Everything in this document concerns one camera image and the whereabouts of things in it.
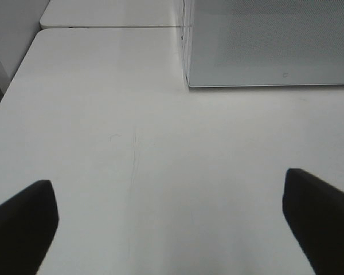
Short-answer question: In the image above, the white microwave door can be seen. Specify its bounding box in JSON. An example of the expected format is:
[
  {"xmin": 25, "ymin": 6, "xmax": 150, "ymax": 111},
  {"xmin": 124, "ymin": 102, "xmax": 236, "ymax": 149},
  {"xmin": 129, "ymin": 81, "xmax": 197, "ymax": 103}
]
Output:
[{"xmin": 189, "ymin": 1, "xmax": 344, "ymax": 88}]

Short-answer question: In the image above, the white microwave oven body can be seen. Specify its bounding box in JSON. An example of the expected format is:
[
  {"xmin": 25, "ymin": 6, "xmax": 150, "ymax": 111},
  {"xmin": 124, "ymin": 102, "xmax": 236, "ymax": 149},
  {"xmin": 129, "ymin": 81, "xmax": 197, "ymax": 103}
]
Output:
[{"xmin": 178, "ymin": 0, "xmax": 193, "ymax": 86}]

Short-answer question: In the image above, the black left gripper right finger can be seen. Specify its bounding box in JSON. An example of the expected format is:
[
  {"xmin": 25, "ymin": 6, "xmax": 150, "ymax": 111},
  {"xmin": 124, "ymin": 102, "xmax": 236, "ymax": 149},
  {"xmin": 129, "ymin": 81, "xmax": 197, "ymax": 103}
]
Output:
[{"xmin": 282, "ymin": 168, "xmax": 344, "ymax": 274}]

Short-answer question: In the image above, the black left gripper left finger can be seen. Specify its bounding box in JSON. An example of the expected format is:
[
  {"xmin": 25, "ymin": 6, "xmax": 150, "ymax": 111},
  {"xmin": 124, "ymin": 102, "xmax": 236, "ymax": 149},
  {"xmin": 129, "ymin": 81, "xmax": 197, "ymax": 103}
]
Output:
[{"xmin": 0, "ymin": 180, "xmax": 59, "ymax": 274}]

